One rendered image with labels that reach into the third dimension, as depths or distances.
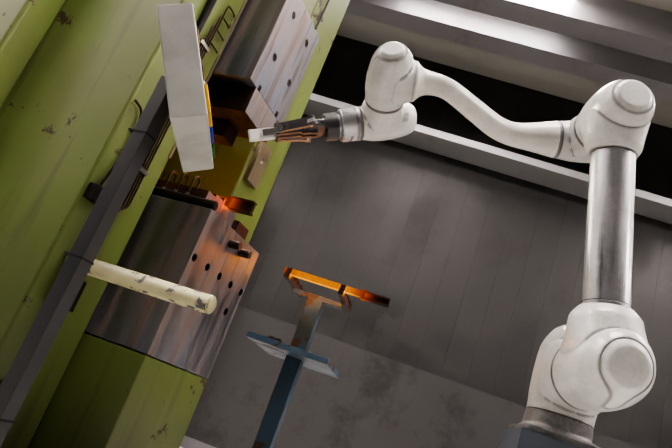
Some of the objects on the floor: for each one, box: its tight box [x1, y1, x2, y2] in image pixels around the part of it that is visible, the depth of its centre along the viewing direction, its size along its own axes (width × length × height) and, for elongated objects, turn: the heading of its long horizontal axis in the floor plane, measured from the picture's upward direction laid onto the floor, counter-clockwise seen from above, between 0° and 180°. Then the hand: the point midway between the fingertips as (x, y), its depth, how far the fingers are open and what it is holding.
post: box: [0, 76, 169, 447], centre depth 137 cm, size 4×4×108 cm
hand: (262, 134), depth 165 cm, fingers closed
